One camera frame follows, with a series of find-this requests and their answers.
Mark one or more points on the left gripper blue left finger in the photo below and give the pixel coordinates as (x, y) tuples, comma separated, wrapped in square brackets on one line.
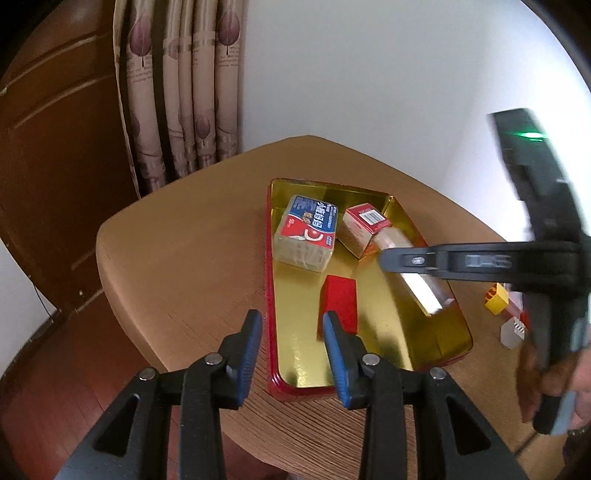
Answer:
[(130, 439)]

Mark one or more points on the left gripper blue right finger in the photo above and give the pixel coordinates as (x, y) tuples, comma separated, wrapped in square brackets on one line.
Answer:
[(422, 422)]

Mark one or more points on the yellow toy block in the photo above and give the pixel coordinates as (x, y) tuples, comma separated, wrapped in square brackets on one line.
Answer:
[(497, 299)]

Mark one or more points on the white small block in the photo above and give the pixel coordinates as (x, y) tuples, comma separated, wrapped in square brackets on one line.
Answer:
[(513, 333)]

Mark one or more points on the long gold silver box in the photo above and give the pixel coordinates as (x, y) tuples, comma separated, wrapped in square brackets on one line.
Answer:
[(431, 294)]

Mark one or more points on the red rectangular block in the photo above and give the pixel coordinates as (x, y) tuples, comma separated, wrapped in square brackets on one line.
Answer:
[(339, 294)]

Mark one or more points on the small red white box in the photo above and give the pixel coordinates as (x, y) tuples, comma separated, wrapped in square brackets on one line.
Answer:
[(358, 227)]

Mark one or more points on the blue red toothpick box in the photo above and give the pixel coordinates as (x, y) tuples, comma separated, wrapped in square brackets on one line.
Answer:
[(306, 235)]

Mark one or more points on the person right hand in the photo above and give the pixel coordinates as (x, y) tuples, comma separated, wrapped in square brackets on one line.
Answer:
[(571, 374)]

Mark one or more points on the red gold tin box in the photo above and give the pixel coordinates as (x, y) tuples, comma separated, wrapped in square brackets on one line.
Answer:
[(391, 323)]

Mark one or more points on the brown wooden door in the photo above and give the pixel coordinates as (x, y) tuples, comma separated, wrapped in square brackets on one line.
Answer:
[(64, 166)]

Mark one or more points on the beige patterned curtain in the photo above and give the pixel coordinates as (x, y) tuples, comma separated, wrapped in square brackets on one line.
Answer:
[(177, 69)]

